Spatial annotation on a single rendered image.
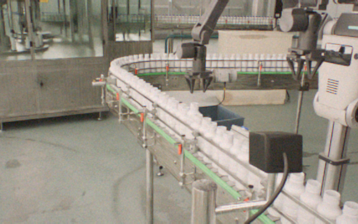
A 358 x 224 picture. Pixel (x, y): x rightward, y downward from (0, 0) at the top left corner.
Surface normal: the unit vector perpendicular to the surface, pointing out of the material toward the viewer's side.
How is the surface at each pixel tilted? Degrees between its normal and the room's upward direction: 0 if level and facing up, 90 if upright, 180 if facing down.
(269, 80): 90
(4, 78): 90
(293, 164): 73
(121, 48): 90
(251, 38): 90
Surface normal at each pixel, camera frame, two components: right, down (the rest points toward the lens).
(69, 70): 0.43, 0.29
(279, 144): 0.07, 0.00
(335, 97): -0.90, 0.11
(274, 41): 0.13, 0.30
